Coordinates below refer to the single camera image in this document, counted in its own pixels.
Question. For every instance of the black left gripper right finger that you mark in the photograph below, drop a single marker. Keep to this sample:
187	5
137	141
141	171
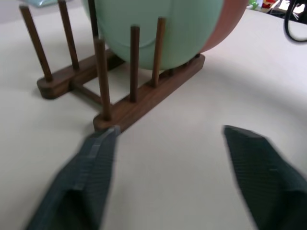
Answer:
271	182

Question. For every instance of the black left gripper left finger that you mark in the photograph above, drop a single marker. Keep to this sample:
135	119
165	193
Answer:
81	182

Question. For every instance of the wooden dish rack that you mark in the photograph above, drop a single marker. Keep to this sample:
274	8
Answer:
148	95

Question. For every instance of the pink plate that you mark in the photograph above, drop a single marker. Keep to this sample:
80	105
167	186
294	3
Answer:
225	26

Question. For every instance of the green plate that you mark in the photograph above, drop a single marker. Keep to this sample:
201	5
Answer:
172	31

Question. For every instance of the colourful items at table edge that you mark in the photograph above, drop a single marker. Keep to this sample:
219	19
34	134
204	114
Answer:
262	4

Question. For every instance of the blue plate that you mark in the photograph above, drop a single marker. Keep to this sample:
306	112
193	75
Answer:
40	2

